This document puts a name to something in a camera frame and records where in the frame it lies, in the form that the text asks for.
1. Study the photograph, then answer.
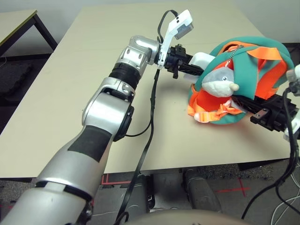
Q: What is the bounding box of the teal and orange backpack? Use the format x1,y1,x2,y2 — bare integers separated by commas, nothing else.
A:
187,35,295,125

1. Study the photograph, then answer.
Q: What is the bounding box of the dark grey robot leg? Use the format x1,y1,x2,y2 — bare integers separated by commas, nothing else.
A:
182,170,222,213
127,174,155,211

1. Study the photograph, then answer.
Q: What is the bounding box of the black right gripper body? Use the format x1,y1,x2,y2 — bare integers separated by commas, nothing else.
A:
250,95,297,133

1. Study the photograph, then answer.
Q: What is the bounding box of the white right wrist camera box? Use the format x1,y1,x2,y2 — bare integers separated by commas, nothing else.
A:
283,65,300,141

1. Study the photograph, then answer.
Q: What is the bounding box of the beige black-framed side table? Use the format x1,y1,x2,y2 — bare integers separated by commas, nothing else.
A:
0,9,58,57

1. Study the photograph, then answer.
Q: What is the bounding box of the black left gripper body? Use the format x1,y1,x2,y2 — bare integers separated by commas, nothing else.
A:
165,43,188,79

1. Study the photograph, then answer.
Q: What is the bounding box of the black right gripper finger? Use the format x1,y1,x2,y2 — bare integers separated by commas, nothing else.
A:
233,96,267,106
239,102,265,115

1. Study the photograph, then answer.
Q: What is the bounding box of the white pencil case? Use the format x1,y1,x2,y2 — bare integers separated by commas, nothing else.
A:
187,52,216,83

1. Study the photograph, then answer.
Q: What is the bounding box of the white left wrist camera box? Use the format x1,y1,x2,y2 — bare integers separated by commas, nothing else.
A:
157,9,195,70

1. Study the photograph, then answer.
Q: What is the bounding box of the dark grey robot right leg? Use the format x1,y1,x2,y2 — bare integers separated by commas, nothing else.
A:
182,170,222,213

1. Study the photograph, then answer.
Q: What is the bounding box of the red floor tape cross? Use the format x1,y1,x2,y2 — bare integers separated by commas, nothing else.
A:
215,178,250,196

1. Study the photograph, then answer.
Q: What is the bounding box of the white floor cable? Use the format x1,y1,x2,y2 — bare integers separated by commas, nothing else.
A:
271,164,300,225

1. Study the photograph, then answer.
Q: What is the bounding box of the beige robot torso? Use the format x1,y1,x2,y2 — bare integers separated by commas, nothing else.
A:
117,209,244,225

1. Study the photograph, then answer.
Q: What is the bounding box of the grey white plush toy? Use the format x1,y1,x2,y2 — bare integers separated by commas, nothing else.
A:
201,67,240,97

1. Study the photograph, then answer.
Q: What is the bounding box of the dark grey robot left leg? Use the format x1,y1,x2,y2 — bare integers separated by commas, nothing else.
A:
127,174,155,211

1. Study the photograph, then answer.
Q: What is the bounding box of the black foam floor mat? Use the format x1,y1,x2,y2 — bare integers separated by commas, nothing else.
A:
0,63,33,100

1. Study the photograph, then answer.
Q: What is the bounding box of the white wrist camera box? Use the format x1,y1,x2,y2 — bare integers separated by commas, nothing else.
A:
157,9,195,70
283,65,300,141

